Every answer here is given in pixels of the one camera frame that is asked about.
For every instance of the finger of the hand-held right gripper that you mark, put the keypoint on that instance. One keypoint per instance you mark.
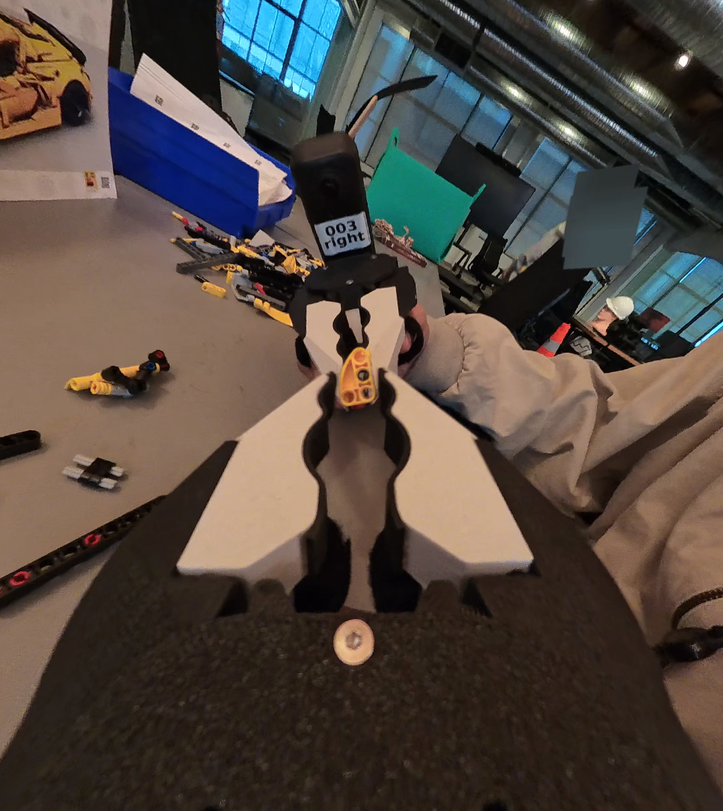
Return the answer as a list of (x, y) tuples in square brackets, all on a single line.
[(323, 332), (384, 329)]

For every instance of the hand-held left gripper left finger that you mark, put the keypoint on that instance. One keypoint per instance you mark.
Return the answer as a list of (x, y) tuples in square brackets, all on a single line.
[(254, 500)]

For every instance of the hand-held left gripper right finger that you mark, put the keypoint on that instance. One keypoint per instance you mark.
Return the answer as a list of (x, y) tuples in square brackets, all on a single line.
[(463, 500)]

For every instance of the small yellow toy brick piece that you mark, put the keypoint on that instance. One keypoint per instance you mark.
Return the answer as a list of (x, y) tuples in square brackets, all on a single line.
[(358, 380)]

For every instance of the yellow black toy brick assembly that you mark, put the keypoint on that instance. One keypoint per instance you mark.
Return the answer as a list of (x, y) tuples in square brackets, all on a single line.
[(127, 377)]

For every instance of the person's right forearm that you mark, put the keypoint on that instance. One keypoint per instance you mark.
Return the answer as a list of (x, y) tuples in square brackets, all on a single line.
[(526, 393)]

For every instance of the black head desk lamp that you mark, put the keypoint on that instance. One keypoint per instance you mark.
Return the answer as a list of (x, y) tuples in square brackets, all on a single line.
[(399, 88)]

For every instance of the person's right hand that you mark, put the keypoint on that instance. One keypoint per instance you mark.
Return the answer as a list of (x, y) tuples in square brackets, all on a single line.
[(420, 318)]

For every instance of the small brown model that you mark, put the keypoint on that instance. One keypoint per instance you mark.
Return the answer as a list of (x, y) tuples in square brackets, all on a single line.
[(399, 244)]

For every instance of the pile of yellow black bricks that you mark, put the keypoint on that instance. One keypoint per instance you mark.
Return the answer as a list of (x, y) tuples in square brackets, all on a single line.
[(260, 272)]

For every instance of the green felt bin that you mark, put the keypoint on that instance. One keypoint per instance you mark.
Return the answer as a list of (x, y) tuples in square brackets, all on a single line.
[(418, 203)]

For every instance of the white paper sheets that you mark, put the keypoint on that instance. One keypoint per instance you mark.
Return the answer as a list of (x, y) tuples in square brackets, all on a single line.
[(190, 114)]

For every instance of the black monitor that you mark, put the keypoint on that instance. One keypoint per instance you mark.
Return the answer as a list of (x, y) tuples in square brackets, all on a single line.
[(488, 184)]

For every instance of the blue plastic bin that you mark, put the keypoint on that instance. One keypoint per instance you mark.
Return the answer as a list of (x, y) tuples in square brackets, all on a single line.
[(171, 165)]

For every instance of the black grey connector piece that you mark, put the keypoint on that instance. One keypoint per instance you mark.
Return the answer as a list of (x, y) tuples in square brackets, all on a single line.
[(94, 472)]

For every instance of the orange traffic cone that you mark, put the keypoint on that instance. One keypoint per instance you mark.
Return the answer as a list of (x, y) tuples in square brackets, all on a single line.
[(553, 342)]

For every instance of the black panel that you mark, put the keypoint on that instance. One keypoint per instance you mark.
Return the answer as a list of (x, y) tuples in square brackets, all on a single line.
[(174, 50)]

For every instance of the group of black pinned beams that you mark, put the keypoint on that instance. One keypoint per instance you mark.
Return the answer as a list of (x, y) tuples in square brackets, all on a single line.
[(51, 557)]

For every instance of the person's beige jacket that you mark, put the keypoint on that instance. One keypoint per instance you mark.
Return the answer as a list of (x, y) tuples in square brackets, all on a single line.
[(684, 570)]

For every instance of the white hard hat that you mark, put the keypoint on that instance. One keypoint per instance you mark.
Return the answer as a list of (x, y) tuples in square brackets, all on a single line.
[(620, 306)]

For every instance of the toy car instruction booklet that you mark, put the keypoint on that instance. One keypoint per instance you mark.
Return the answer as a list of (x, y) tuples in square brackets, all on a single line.
[(19, 95)]

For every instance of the silver ventilation duct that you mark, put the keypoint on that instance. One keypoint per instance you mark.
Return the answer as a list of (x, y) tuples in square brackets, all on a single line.
[(653, 50)]

